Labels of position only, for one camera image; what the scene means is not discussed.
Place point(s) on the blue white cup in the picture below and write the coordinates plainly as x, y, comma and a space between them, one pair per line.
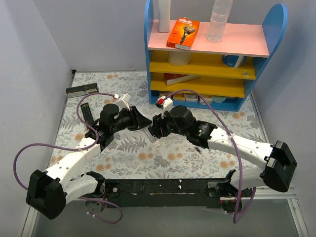
233, 61

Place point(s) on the white cylinder roll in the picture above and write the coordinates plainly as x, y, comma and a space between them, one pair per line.
179, 58

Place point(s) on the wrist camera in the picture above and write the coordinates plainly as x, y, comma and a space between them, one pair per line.
122, 102
164, 103

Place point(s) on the orange razor box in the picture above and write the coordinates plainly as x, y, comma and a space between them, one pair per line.
183, 34

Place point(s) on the green soap pack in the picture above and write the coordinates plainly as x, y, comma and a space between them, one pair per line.
219, 99

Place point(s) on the floral table cloth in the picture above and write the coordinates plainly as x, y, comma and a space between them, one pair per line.
132, 156

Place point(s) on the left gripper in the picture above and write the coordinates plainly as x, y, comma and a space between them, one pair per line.
134, 118

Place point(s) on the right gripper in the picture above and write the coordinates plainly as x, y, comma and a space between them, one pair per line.
159, 127

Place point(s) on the clear plastic water bottle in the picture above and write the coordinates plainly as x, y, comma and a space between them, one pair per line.
220, 13

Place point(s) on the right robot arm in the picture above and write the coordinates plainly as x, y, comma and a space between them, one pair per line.
274, 163

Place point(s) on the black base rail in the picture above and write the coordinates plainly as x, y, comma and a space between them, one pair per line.
199, 192

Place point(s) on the white remote control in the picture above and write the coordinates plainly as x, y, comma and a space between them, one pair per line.
151, 137

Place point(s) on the white tall bottle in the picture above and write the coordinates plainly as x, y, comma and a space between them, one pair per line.
164, 15

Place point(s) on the black rectangular box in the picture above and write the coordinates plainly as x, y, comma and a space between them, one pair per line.
82, 90

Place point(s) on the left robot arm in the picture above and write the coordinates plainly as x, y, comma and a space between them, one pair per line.
49, 191

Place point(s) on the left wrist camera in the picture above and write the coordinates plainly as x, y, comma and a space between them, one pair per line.
122, 102

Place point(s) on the red white book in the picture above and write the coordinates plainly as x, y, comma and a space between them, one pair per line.
171, 79

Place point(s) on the black remote control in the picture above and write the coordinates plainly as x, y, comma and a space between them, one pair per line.
87, 115

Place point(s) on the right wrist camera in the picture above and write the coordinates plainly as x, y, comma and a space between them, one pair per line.
164, 103

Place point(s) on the blue yellow pink shelf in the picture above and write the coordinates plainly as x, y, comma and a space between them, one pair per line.
257, 42

